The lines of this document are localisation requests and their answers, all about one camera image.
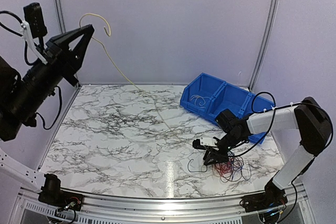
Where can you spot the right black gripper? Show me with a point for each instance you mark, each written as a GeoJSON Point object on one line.
{"type": "Point", "coordinates": [213, 155]}

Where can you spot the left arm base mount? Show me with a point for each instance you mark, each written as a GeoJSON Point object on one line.
{"type": "Point", "coordinates": [62, 199]}

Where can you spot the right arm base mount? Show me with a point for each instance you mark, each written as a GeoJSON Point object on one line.
{"type": "Point", "coordinates": [261, 201]}

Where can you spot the left aluminium corner post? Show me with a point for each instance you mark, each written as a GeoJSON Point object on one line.
{"type": "Point", "coordinates": [60, 16]}

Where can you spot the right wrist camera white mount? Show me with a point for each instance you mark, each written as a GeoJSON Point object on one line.
{"type": "Point", "coordinates": [205, 142]}

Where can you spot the blue three-compartment plastic bin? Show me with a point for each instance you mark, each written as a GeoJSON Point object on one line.
{"type": "Point", "coordinates": [207, 96]}

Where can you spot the aluminium front rail frame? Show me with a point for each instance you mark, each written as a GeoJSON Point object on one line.
{"type": "Point", "coordinates": [113, 209]}

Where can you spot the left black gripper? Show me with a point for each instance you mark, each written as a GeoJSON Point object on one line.
{"type": "Point", "coordinates": [59, 53]}

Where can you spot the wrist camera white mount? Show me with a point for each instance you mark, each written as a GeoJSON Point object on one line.
{"type": "Point", "coordinates": [34, 30]}
{"type": "Point", "coordinates": [205, 142]}

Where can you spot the aluminium corner post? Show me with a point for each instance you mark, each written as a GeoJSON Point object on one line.
{"type": "Point", "coordinates": [60, 16]}
{"type": "Point", "coordinates": [264, 43]}

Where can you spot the right aluminium corner post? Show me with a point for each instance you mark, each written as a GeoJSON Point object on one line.
{"type": "Point", "coordinates": [264, 43]}

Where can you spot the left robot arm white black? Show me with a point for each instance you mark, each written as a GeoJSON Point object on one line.
{"type": "Point", "coordinates": [21, 97]}

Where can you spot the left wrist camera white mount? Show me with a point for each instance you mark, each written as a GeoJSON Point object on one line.
{"type": "Point", "coordinates": [34, 30]}

